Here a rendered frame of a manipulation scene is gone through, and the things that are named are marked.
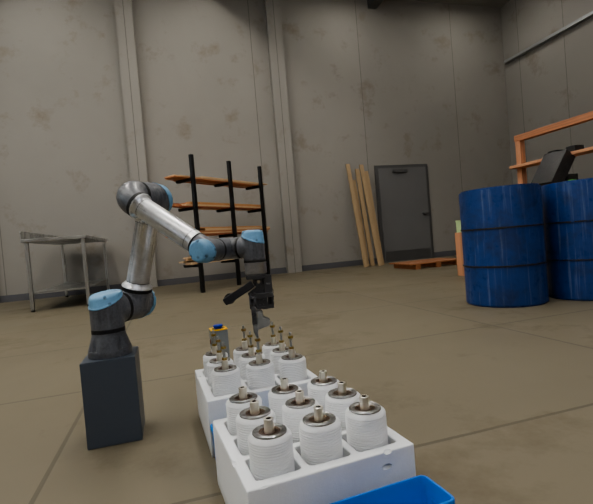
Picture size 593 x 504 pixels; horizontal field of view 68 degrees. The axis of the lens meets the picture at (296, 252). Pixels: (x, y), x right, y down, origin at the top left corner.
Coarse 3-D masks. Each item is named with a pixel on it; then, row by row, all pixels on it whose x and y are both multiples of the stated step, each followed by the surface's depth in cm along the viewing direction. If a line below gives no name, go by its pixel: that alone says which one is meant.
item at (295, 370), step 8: (280, 360) 152; (288, 360) 150; (296, 360) 150; (304, 360) 152; (280, 368) 152; (288, 368) 149; (296, 368) 149; (304, 368) 152; (280, 376) 153; (288, 376) 150; (296, 376) 149; (304, 376) 151
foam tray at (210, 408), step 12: (204, 384) 154; (276, 384) 151; (300, 384) 147; (204, 396) 143; (228, 396) 140; (264, 396) 143; (204, 408) 147; (216, 408) 138; (204, 420) 151; (204, 432) 155
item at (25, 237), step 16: (32, 240) 580; (48, 240) 585; (64, 240) 616; (80, 240) 662; (96, 240) 715; (64, 256) 777; (64, 272) 776; (32, 288) 584; (48, 288) 651; (64, 288) 620; (80, 288) 602; (32, 304) 583
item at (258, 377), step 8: (248, 368) 147; (256, 368) 146; (264, 368) 146; (272, 368) 149; (248, 376) 148; (256, 376) 146; (264, 376) 146; (272, 376) 148; (248, 384) 148; (256, 384) 146; (264, 384) 146; (272, 384) 148
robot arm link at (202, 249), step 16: (128, 192) 149; (144, 192) 152; (128, 208) 148; (144, 208) 147; (160, 208) 147; (160, 224) 144; (176, 224) 143; (176, 240) 142; (192, 240) 140; (208, 240) 138; (192, 256) 137; (208, 256) 137; (224, 256) 145
